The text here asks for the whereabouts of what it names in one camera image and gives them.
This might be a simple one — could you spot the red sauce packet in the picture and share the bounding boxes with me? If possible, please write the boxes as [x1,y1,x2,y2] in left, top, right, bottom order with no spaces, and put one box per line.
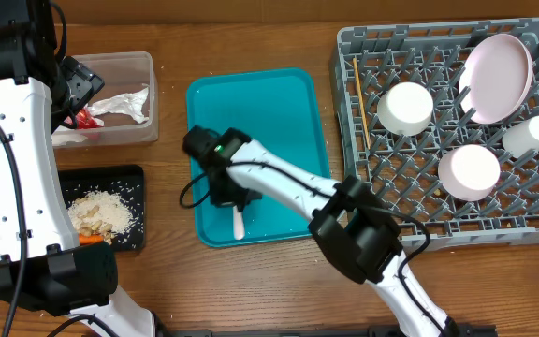
[63,108,104,129]

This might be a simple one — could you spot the white napkin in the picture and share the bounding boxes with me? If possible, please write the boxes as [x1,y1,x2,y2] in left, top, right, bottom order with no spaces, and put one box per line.
[85,86,149,127]

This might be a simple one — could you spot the white plastic fork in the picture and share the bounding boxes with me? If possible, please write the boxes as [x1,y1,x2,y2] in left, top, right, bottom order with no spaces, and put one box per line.
[233,206,245,240]

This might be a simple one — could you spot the rice and food scraps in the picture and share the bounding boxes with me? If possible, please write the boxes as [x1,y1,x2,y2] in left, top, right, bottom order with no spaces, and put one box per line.
[67,191,138,244]

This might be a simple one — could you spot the wooden chopstick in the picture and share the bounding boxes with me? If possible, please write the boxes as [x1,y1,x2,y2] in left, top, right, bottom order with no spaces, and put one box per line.
[353,56,371,151]

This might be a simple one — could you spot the white bowl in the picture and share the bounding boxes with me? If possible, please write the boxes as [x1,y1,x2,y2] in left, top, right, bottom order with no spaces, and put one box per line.
[377,81,434,136]

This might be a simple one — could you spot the pink bowl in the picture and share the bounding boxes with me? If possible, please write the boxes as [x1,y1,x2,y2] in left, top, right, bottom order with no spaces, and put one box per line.
[438,144,501,201]

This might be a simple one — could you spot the white round plate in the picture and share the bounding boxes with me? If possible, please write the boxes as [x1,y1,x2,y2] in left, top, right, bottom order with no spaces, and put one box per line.
[459,34,533,125]

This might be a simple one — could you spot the white paper cup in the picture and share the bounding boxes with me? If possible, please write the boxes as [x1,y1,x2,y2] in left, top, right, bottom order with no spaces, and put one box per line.
[502,116,539,158]

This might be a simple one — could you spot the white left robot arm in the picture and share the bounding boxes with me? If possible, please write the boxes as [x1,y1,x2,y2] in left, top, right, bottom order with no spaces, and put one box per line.
[0,0,165,336]

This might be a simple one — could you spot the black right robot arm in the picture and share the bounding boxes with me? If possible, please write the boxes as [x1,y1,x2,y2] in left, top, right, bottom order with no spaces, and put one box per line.
[182,125,460,336]

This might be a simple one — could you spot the black waste tray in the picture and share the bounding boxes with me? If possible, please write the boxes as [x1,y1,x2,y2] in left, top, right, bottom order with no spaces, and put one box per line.
[59,165,146,252]

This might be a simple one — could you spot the grey dishwasher rack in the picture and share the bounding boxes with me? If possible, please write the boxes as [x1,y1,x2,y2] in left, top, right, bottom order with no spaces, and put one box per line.
[330,18,539,250]

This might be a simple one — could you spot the clear plastic bin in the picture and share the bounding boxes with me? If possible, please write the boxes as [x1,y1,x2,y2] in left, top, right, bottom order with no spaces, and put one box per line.
[52,51,159,148]

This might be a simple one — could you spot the teal plastic tray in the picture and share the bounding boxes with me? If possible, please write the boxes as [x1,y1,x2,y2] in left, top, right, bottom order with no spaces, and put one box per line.
[186,68,330,248]

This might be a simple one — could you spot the orange carrot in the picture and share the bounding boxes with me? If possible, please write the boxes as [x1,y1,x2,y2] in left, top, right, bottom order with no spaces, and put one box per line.
[79,234,104,245]

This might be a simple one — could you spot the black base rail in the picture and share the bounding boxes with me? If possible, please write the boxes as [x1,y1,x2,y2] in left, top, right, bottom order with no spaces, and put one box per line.
[156,324,500,337]

